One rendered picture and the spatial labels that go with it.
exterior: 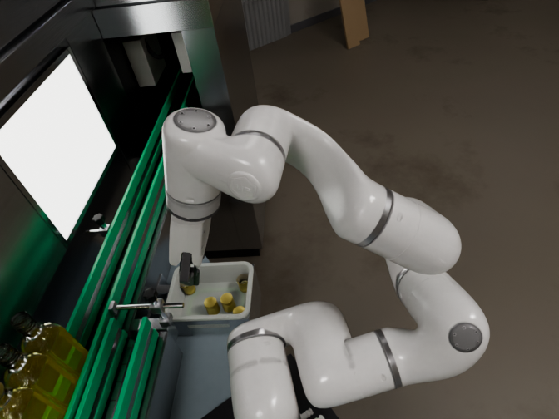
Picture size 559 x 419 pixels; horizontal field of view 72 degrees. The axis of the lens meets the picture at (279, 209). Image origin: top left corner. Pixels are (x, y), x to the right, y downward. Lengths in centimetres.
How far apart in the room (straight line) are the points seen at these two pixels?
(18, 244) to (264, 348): 60
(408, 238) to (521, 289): 172
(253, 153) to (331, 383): 35
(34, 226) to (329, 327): 71
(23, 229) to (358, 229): 75
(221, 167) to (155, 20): 103
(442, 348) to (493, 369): 137
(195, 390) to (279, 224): 143
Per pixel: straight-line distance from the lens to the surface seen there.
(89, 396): 90
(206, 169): 45
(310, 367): 61
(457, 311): 57
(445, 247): 53
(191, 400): 105
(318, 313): 64
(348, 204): 49
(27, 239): 102
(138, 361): 90
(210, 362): 107
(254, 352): 63
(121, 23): 147
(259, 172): 43
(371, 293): 201
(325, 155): 53
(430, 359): 60
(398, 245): 50
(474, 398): 188
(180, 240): 55
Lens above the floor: 170
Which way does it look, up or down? 45 degrees down
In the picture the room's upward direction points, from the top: 9 degrees counter-clockwise
